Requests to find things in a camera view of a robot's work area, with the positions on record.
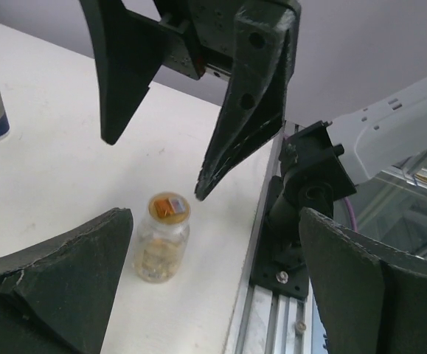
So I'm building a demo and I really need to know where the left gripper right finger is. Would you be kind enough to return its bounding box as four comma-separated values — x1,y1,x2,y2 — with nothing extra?
299,208,427,353

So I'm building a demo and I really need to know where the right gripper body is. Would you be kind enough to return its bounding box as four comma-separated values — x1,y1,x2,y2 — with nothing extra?
124,0,302,80

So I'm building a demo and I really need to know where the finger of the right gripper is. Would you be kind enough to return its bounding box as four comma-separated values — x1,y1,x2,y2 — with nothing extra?
80,1,162,145
195,7,302,201

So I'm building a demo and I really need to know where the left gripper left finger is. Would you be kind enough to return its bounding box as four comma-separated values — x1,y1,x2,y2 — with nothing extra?
0,208,133,353

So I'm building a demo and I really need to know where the clear pill jar gold lid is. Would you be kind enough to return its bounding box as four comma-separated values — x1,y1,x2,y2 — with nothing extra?
133,192,191,283

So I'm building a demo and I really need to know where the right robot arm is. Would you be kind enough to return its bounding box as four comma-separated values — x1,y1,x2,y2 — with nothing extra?
81,1,427,299

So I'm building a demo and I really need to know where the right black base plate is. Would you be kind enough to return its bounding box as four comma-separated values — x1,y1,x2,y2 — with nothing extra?
249,176,309,301

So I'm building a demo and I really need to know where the aluminium mounting rail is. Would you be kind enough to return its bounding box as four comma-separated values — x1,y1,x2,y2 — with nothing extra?
223,122,313,354

